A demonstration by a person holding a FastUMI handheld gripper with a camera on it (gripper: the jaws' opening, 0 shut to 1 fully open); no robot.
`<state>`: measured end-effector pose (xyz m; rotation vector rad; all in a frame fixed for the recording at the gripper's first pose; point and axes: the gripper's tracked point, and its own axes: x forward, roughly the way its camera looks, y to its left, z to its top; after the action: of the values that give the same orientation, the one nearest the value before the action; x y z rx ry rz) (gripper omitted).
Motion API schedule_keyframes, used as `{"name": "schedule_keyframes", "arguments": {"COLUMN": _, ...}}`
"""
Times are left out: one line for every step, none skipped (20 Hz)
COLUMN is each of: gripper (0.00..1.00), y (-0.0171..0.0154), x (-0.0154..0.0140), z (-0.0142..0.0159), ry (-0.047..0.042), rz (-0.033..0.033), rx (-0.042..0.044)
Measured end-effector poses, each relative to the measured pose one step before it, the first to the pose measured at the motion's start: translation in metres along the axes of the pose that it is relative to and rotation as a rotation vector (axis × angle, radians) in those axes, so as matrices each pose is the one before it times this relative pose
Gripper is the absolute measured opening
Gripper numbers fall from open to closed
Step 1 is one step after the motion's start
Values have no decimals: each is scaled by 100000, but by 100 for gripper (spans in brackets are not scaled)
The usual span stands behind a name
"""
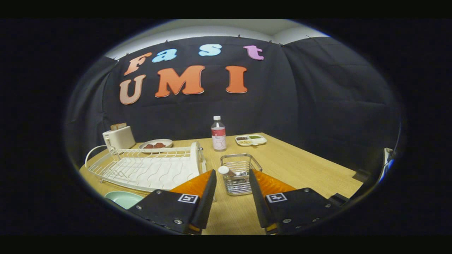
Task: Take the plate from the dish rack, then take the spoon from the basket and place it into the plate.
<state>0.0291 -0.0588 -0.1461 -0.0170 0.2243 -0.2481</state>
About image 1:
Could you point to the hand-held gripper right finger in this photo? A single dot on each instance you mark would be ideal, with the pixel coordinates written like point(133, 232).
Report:
point(257, 201)

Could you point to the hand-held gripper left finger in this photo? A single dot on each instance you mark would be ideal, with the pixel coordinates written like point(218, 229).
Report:
point(208, 201)

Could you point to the pale green plate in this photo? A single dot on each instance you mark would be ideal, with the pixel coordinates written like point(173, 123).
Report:
point(123, 199)

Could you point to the beige plate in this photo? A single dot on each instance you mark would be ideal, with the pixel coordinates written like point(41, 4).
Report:
point(167, 142)

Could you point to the white divided tray with beans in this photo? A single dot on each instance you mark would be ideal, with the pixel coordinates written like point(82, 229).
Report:
point(250, 140)

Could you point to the clear plastic bottle red label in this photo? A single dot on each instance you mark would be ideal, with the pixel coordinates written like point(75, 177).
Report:
point(218, 135)

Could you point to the white toaster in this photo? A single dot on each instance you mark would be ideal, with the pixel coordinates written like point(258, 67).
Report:
point(120, 138)

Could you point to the black backdrop cloth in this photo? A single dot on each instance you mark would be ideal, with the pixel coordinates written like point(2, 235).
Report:
point(317, 106)

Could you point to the toast slices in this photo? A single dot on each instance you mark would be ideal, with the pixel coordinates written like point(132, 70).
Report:
point(118, 126)

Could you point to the white and blue object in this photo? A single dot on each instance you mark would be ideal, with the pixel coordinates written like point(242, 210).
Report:
point(387, 160)

